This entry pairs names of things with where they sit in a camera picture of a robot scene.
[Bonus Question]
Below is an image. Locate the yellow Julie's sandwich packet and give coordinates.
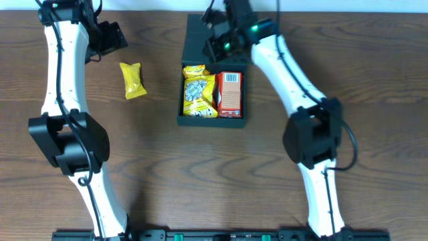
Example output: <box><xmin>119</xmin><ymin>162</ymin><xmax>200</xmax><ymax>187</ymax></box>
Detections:
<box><xmin>120</xmin><ymin>62</ymin><xmax>147</xmax><ymax>100</ymax></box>

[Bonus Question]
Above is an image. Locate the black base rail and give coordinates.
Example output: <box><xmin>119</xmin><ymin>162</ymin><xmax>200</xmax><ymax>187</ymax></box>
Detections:
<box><xmin>51</xmin><ymin>228</ymin><xmax>391</xmax><ymax>241</ymax></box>

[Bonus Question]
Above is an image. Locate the small yellow cracker packet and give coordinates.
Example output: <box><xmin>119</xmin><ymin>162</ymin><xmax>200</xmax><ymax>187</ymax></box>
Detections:
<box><xmin>183</xmin><ymin>64</ymin><xmax>210</xmax><ymax>78</ymax></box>

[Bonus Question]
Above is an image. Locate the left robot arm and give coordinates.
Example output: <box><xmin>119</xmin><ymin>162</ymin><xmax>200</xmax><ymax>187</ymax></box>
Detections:
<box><xmin>28</xmin><ymin>0</ymin><xmax>133</xmax><ymax>240</ymax></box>

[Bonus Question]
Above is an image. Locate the orange red snack box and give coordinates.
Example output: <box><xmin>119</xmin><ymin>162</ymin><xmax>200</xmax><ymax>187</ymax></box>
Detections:
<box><xmin>217</xmin><ymin>72</ymin><xmax>243</xmax><ymax>118</ymax></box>

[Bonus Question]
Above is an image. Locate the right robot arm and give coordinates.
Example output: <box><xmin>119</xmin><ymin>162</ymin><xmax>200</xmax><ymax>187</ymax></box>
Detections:
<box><xmin>201</xmin><ymin>1</ymin><xmax>345</xmax><ymax>240</ymax></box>

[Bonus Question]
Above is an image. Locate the yellow sunflower seed bag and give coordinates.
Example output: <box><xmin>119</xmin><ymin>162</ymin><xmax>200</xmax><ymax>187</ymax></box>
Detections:
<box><xmin>183</xmin><ymin>75</ymin><xmax>218</xmax><ymax>118</ymax></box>

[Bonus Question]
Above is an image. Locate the dark green box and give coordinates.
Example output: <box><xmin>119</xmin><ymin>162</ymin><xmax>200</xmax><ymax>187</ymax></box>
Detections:
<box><xmin>177</xmin><ymin>14</ymin><xmax>247</xmax><ymax>129</ymax></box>

